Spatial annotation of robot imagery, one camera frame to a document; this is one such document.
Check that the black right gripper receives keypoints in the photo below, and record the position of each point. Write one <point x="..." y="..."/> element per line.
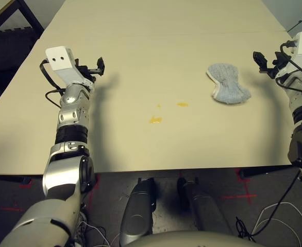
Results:
<point x="274" y="69"/>

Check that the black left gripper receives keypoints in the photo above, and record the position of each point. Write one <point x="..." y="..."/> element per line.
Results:
<point x="89" y="70"/>

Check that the light blue terry rag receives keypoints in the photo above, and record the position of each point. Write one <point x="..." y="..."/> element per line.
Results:
<point x="228" y="85"/>

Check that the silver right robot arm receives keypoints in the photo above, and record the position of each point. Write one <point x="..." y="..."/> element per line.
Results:
<point x="301" y="128"/>

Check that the black foam puzzle mat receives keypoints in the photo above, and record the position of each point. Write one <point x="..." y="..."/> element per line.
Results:
<point x="9" y="51"/>

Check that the large yellow liquid spill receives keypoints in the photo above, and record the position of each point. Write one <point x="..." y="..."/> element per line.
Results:
<point x="155" y="120"/>

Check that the small yellow liquid spill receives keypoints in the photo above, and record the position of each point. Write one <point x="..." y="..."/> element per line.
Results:
<point x="182" y="104"/>

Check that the black table foot bar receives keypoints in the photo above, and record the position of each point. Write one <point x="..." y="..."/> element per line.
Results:
<point x="6" y="178"/>
<point x="256" y="172"/>

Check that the grey left robot leg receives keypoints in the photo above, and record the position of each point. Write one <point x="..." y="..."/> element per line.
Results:
<point x="138" y="213"/>

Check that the grey robot leg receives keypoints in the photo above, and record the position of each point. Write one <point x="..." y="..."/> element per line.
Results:
<point x="138" y="213"/>
<point x="205" y="211"/>

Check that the grey right robot leg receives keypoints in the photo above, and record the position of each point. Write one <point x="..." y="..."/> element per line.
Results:
<point x="205" y="211"/>

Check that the beige robot torso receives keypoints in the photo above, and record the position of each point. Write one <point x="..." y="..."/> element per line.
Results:
<point x="192" y="240"/>

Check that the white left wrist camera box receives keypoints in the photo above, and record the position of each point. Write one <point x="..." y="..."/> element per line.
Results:
<point x="60" y="57"/>

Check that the black metal table frame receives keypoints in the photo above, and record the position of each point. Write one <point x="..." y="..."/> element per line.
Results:
<point x="32" y="15"/>

